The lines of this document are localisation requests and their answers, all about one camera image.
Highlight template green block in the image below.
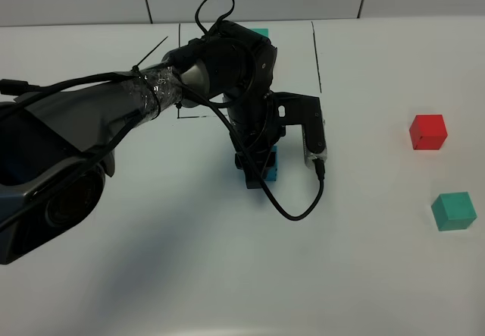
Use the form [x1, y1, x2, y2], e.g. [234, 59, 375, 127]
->
[252, 28, 269, 38]

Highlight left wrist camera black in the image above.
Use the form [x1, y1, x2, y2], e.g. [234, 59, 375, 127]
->
[271, 92, 327, 169]

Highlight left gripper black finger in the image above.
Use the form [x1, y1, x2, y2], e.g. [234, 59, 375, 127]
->
[244, 164, 269, 189]

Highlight black zip tie left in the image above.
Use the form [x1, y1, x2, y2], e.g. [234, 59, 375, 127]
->
[131, 36, 168, 74]

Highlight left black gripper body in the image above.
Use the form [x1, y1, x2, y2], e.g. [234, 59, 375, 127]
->
[226, 92, 285, 166]

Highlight blue block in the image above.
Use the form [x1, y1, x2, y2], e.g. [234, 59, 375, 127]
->
[264, 145, 278, 182]

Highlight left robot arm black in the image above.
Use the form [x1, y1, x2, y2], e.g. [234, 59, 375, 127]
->
[1, 20, 277, 265]

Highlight red block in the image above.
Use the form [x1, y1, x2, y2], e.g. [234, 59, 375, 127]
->
[409, 115, 448, 150]

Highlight black camera cable left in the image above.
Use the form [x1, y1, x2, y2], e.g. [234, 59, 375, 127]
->
[171, 0, 327, 222]

